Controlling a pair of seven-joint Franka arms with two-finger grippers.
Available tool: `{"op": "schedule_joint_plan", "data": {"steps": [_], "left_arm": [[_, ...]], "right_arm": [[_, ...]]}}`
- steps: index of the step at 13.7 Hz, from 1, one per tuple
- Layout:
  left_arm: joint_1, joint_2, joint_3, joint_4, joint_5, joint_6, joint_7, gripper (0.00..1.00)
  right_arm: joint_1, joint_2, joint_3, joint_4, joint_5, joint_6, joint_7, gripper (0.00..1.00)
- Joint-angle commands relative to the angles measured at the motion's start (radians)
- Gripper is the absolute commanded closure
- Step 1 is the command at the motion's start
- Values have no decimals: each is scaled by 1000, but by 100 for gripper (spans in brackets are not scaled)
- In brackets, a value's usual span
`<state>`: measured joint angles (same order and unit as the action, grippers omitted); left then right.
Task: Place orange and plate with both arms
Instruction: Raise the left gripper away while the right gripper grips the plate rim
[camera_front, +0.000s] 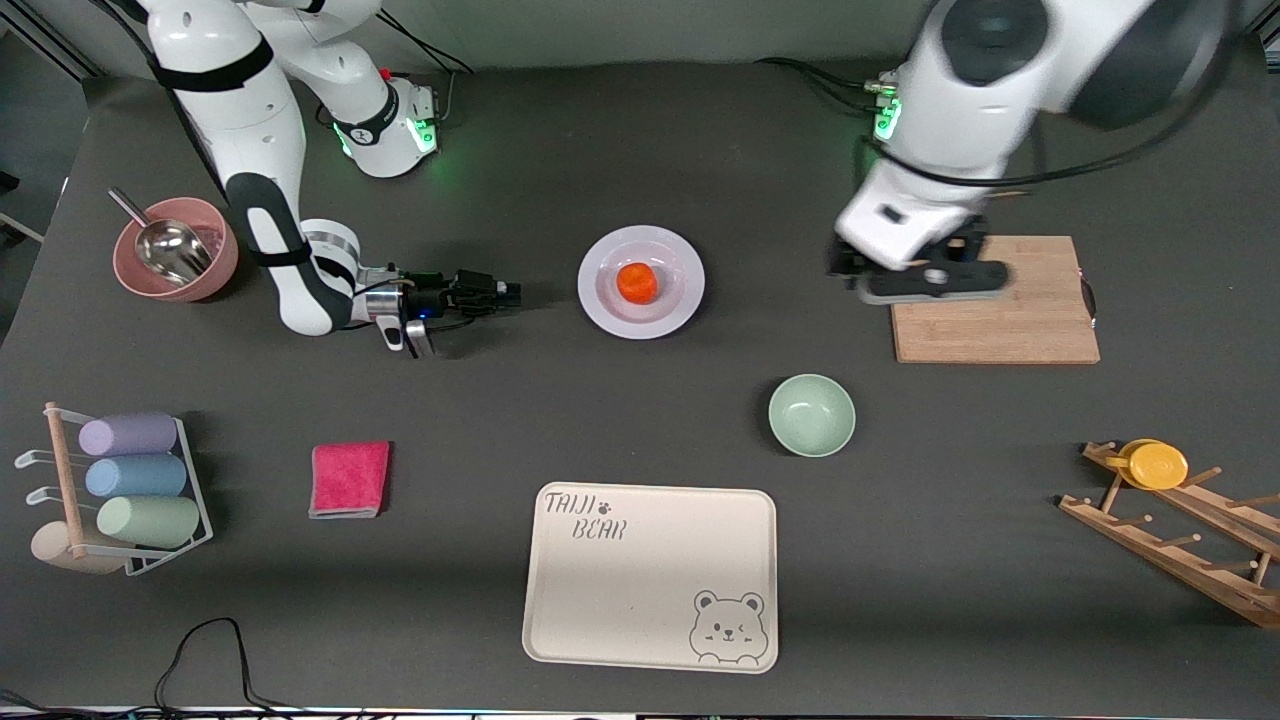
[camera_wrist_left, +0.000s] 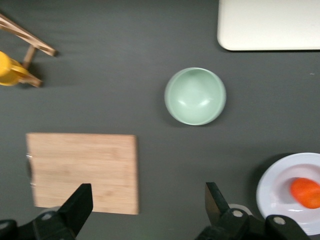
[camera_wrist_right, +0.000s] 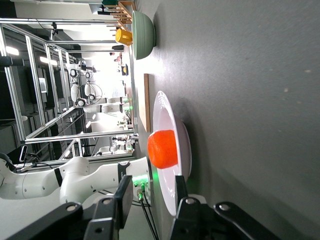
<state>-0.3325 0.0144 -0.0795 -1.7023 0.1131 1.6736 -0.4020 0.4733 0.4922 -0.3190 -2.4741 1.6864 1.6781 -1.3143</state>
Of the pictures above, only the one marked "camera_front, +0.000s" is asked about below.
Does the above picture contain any white round plate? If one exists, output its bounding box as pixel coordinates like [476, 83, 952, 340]
[577, 224, 706, 341]

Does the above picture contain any orange fruit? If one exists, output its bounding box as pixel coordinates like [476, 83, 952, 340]
[616, 262, 660, 305]

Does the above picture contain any beige bear print tray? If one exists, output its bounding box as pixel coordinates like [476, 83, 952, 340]
[521, 482, 779, 674]

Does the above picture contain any wooden cutting board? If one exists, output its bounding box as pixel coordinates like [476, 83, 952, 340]
[890, 235, 1101, 365]

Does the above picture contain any mint green bowl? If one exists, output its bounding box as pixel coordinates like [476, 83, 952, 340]
[768, 374, 857, 459]

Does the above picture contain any pink folded cloth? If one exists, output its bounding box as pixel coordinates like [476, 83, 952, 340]
[308, 441, 392, 520]

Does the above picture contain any pink bowl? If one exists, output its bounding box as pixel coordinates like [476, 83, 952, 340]
[112, 197, 240, 303]

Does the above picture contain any metal scoop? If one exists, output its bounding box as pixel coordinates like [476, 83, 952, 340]
[108, 187, 214, 286]

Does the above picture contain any yellow cup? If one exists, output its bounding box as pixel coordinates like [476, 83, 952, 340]
[1105, 438, 1190, 491]

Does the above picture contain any purple cup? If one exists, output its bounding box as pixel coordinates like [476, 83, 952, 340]
[78, 411, 179, 458]

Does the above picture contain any blue cup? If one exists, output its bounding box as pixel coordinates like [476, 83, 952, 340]
[85, 455, 189, 499]

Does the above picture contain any green cup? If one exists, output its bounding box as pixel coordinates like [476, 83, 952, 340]
[96, 496, 201, 549]

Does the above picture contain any wooden peg dish rack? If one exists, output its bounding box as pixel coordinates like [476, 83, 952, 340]
[1058, 440, 1280, 631]

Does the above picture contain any beige cup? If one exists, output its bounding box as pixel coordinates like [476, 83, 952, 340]
[30, 520, 131, 576]

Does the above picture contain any black left arm base cable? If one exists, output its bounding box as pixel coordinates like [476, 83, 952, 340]
[755, 55, 901, 113]

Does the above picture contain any black arm base cable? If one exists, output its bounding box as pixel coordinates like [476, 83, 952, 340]
[755, 55, 901, 113]
[380, 10, 473, 126]

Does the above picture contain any black right arm base cable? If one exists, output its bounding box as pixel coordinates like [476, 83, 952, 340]
[380, 10, 473, 126]

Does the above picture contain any white wire cup rack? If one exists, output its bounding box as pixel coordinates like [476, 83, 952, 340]
[14, 402, 214, 577]

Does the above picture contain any black table edge cable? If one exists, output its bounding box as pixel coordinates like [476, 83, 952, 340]
[0, 617, 331, 720]

